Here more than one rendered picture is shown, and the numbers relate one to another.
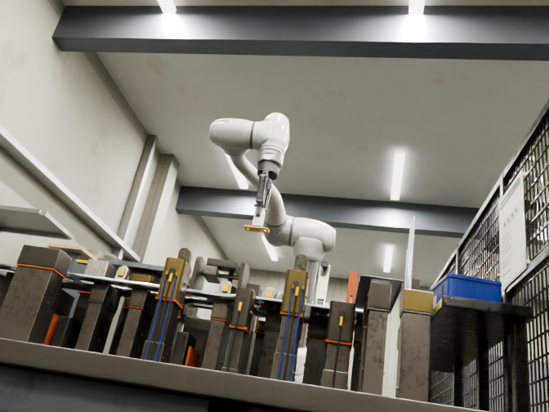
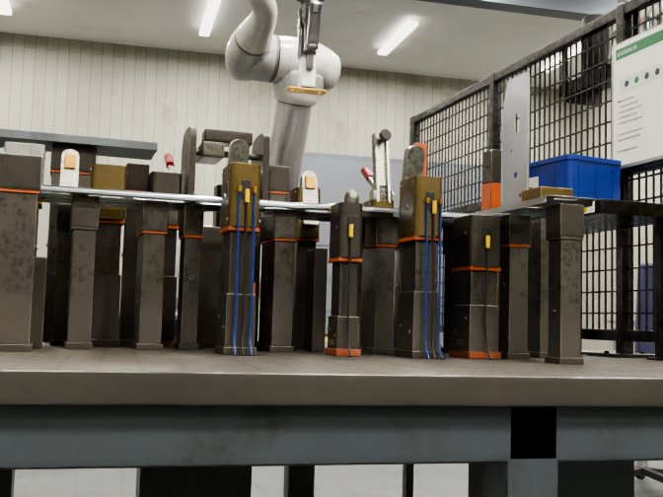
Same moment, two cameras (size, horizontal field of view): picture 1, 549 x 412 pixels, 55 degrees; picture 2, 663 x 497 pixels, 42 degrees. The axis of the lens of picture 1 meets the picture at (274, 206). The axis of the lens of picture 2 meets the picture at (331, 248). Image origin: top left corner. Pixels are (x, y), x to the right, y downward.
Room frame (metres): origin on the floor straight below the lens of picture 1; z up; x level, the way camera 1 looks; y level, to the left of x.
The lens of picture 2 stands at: (0.00, 0.81, 0.77)
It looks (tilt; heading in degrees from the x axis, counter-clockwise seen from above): 5 degrees up; 333
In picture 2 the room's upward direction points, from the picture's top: 2 degrees clockwise
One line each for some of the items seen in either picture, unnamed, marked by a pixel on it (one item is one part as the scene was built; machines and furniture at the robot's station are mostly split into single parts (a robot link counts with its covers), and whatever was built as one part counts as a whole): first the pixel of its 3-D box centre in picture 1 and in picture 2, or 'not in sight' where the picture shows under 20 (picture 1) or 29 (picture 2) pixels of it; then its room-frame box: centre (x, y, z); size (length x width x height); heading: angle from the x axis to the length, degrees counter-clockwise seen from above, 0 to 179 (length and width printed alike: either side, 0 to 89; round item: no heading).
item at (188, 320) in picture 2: not in sight; (188, 277); (1.67, 0.27, 0.84); 0.07 x 0.04 x 0.29; 171
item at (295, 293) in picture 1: (288, 338); (421, 268); (1.38, -0.10, 0.87); 0.12 x 0.07 x 0.35; 171
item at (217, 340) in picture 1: (216, 351); (276, 281); (1.63, 0.10, 0.84); 0.12 x 0.05 x 0.29; 171
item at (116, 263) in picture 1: (147, 271); (74, 144); (2.02, 0.45, 1.16); 0.37 x 0.14 x 0.02; 81
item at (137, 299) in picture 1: (134, 338); (149, 275); (1.67, 0.35, 0.84); 0.12 x 0.05 x 0.29; 171
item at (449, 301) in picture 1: (448, 342); (530, 229); (1.71, -0.65, 1.02); 0.90 x 0.22 x 0.03; 171
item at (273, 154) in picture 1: (270, 159); not in sight; (1.62, 0.04, 1.52); 0.09 x 0.09 x 0.06
